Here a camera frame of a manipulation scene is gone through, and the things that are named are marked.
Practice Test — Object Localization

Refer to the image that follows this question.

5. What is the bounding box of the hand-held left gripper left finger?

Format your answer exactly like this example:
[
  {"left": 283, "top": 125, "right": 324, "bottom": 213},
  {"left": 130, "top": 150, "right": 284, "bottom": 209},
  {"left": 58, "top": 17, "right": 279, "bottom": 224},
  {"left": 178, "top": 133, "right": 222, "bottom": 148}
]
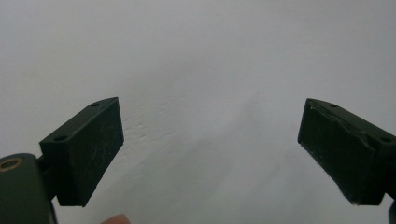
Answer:
[{"left": 38, "top": 96, "right": 125, "bottom": 207}]

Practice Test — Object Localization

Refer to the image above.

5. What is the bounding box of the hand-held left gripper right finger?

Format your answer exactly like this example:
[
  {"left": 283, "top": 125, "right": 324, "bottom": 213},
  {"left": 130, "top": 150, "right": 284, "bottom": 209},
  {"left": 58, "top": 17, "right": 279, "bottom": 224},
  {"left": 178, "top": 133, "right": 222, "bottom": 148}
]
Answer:
[{"left": 297, "top": 98, "right": 396, "bottom": 206}]

